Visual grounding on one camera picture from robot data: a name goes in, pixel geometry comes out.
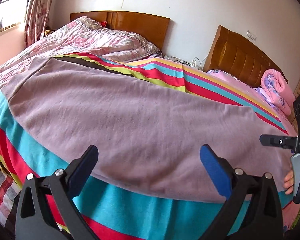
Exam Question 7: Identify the person right hand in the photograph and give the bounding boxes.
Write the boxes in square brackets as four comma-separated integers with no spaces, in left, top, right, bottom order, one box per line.
[283,170,294,194]

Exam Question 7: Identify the pink bed sheet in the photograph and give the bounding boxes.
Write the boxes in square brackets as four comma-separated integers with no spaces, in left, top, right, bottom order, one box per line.
[206,69,299,136]

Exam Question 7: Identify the plaid bed sheet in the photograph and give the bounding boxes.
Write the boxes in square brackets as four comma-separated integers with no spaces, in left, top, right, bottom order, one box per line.
[0,165,20,235]

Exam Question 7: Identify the rolled pink floral comforter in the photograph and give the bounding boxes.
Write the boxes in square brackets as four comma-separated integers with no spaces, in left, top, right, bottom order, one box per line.
[260,69,295,116]

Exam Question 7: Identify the purple pillow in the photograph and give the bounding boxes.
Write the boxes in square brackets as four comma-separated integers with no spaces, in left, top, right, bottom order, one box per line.
[255,87,272,104]

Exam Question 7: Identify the rainbow striped blanket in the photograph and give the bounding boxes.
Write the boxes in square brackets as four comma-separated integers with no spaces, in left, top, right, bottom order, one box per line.
[0,53,299,239]

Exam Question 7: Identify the right wooden headboard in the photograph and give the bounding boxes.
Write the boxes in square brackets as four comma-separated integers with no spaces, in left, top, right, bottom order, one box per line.
[203,25,283,88]

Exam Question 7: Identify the wooden headboard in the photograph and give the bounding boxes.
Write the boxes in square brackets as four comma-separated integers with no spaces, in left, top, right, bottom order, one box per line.
[203,25,283,88]
[70,10,170,49]

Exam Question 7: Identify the white power strip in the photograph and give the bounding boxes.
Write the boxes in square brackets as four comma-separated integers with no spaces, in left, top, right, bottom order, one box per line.
[190,57,202,70]

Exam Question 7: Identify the nightstand with floral cloth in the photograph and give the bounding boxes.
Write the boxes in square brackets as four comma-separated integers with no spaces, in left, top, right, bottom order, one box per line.
[164,55,191,67]

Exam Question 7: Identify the left wooden headboard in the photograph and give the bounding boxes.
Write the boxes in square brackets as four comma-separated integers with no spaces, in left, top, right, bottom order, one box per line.
[70,10,170,49]

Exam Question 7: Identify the pink floral quilt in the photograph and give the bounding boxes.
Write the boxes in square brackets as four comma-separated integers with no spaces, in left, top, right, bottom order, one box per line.
[0,16,161,90]

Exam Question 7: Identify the window with grille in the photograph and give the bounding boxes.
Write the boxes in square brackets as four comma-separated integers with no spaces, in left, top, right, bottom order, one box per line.
[0,0,30,33]

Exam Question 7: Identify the floral pink curtain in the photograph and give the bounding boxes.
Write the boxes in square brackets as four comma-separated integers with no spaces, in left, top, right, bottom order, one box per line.
[24,0,53,48]

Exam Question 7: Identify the white wall socket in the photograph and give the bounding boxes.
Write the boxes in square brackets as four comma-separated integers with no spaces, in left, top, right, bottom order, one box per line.
[246,31,256,42]

